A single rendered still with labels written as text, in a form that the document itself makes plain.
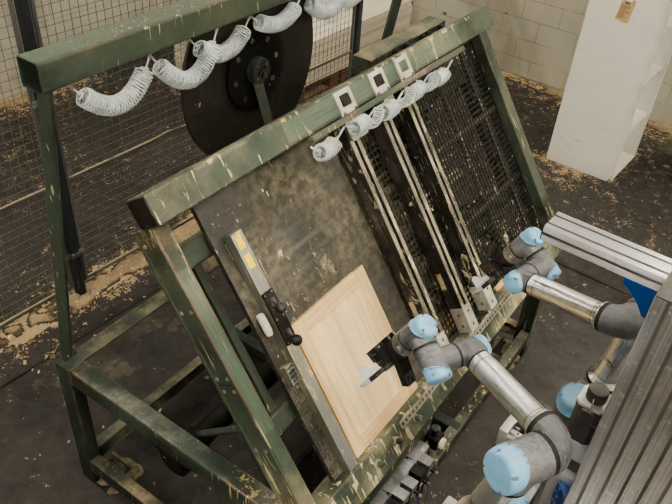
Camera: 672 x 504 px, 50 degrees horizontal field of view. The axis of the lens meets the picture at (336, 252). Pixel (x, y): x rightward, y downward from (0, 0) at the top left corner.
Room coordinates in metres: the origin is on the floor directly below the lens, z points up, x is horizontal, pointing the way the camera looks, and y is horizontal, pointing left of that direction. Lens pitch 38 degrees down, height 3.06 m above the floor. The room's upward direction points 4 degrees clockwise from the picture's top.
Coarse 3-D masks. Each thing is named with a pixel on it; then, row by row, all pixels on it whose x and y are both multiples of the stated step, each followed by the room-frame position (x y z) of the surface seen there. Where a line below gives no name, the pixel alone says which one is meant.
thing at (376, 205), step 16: (336, 96) 2.42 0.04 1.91; (352, 96) 2.48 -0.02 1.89; (352, 144) 2.39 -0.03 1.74; (352, 160) 2.38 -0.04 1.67; (368, 160) 2.40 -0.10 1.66; (352, 176) 2.38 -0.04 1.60; (368, 176) 2.36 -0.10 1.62; (368, 192) 2.34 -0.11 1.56; (368, 208) 2.33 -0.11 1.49; (384, 208) 2.34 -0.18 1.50; (384, 224) 2.29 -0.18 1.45; (384, 240) 2.28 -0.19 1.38; (400, 240) 2.29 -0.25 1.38; (400, 256) 2.24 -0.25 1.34; (400, 272) 2.24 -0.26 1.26; (416, 272) 2.25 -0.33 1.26; (416, 288) 2.20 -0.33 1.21; (416, 304) 2.18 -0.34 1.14
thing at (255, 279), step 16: (240, 256) 1.81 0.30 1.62; (256, 272) 1.80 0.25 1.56; (256, 288) 1.77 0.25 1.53; (272, 320) 1.73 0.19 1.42; (288, 352) 1.69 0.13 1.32; (304, 368) 1.69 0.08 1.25; (304, 384) 1.66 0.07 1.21; (320, 400) 1.65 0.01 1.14; (320, 416) 1.62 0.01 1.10; (336, 432) 1.61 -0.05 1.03; (336, 448) 1.57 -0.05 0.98; (352, 464) 1.56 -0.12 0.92
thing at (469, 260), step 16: (432, 80) 2.71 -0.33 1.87; (400, 112) 2.76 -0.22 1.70; (416, 112) 2.76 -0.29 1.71; (416, 128) 2.71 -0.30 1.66; (416, 144) 2.71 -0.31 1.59; (432, 144) 2.73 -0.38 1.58; (416, 160) 2.70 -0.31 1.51; (432, 160) 2.67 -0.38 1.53; (432, 176) 2.65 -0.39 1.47; (432, 192) 2.65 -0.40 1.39; (448, 192) 2.65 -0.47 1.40; (448, 208) 2.60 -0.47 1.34; (448, 224) 2.59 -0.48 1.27; (464, 224) 2.61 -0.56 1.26; (464, 240) 2.55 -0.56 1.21; (464, 256) 2.54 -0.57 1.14; (464, 272) 2.53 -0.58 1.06; (480, 272) 2.53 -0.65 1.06; (480, 304) 2.47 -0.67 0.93
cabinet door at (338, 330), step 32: (352, 288) 2.05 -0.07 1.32; (320, 320) 1.87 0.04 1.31; (352, 320) 1.96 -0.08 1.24; (384, 320) 2.06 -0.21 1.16; (320, 352) 1.79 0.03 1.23; (352, 352) 1.88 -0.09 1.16; (320, 384) 1.71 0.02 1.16; (352, 384) 1.79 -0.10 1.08; (384, 384) 1.88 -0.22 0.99; (416, 384) 1.98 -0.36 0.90; (352, 416) 1.71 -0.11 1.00; (384, 416) 1.79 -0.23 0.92; (352, 448) 1.62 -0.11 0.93
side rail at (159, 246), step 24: (144, 240) 1.68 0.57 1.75; (168, 240) 1.67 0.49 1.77; (168, 264) 1.63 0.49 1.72; (168, 288) 1.64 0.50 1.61; (192, 288) 1.62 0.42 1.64; (192, 312) 1.58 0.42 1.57; (192, 336) 1.59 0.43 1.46; (216, 336) 1.56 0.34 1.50; (216, 360) 1.54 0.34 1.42; (216, 384) 1.53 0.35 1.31; (240, 384) 1.50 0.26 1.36; (240, 408) 1.49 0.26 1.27; (264, 408) 1.50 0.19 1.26; (264, 432) 1.44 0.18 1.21; (264, 456) 1.43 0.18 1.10; (288, 456) 1.44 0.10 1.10; (288, 480) 1.38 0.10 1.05
